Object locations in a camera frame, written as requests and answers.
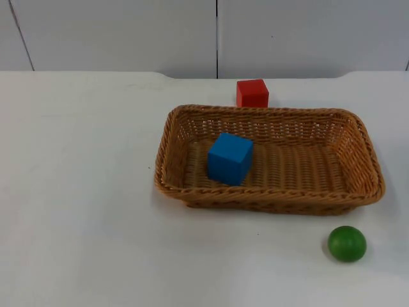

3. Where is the green ball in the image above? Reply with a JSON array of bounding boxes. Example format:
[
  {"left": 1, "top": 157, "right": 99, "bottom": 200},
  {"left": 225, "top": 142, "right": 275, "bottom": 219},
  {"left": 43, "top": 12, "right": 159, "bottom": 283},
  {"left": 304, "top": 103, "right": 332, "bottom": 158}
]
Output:
[{"left": 327, "top": 225, "right": 367, "bottom": 264}]

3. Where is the blue cube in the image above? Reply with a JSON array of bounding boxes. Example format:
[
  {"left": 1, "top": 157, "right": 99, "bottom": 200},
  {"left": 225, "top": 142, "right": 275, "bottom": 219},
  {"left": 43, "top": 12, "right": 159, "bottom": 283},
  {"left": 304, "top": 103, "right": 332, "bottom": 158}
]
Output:
[{"left": 207, "top": 132, "right": 254, "bottom": 187}]

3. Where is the pale brown wicker basket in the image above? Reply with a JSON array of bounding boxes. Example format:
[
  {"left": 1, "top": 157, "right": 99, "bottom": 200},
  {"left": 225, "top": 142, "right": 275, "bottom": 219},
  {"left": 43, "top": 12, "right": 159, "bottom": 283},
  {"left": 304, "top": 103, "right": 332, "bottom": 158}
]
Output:
[{"left": 154, "top": 104, "right": 387, "bottom": 217}]

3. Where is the red cube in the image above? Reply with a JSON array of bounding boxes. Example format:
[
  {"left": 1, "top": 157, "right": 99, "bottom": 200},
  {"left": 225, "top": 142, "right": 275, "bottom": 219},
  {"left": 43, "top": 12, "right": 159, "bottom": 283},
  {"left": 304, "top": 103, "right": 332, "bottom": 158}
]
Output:
[{"left": 236, "top": 79, "right": 270, "bottom": 108}]

